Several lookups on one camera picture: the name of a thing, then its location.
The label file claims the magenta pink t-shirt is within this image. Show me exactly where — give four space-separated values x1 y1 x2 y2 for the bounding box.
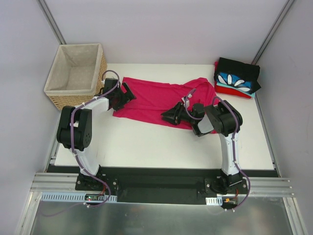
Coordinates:
113 77 216 130

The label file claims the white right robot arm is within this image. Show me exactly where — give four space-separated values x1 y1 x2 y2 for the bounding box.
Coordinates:
161 100 243 194

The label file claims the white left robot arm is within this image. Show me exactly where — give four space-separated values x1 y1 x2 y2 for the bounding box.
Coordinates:
57 78 136 190

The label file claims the red folded t-shirt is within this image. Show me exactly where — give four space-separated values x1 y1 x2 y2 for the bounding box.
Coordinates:
214 83 252 99

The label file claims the woven wicker basket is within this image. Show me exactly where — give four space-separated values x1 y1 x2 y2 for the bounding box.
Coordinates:
44 44 107 110

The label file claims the light teal folded t-shirt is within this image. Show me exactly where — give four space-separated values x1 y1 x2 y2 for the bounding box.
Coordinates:
217 83 255 97

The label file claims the black folded printed t-shirt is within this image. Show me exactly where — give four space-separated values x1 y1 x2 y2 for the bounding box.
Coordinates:
214 57 261 93

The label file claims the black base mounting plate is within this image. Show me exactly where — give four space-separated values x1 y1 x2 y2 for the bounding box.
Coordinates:
46 164 249 205

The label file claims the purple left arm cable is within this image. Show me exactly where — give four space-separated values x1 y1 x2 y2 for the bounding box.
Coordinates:
39 70 122 217

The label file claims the right white cable duct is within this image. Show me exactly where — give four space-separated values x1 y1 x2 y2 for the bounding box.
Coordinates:
205 196 223 206

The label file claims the white cable duct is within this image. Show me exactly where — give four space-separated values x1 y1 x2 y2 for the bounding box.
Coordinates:
41 192 117 203
205 196 223 206

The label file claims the left white cable duct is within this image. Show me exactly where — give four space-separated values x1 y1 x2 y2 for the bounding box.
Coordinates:
41 192 117 203

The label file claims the aluminium frame rail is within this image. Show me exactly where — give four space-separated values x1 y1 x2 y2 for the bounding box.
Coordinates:
31 172 296 197

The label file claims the left aluminium corner post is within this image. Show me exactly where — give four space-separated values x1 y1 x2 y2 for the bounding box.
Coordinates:
36 0 67 45

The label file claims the aluminium corner post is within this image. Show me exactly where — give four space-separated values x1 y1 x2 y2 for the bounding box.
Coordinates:
251 0 296 65
36 0 67 45

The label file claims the right aluminium corner post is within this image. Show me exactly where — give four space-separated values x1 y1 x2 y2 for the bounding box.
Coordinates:
251 0 296 65

